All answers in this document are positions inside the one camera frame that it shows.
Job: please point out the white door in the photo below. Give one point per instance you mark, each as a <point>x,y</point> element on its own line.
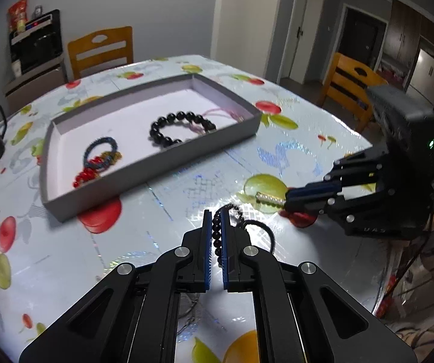
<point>304,26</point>

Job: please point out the dark wooden cabinet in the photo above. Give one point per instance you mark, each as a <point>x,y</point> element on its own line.
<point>406,30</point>

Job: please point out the red snack bag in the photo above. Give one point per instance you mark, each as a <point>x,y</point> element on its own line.
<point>17,11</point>

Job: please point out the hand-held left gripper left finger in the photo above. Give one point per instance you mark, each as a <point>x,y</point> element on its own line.
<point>207,249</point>

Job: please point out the wooden chair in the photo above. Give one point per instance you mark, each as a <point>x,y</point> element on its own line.
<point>100,43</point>
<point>349,83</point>

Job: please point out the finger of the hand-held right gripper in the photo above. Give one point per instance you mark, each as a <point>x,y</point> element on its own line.
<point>315,189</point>
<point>307,206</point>

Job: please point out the fruit print tablecloth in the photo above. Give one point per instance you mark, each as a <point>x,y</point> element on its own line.
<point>88,264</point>

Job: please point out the grey shallow tray box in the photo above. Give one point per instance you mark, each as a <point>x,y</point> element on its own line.
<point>145,155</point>

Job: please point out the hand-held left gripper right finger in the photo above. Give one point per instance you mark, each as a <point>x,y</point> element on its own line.
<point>225,249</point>

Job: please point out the dark door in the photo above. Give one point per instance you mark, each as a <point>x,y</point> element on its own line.
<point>362,37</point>

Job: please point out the silver refrigerator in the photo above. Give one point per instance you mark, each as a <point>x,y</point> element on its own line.
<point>426,75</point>

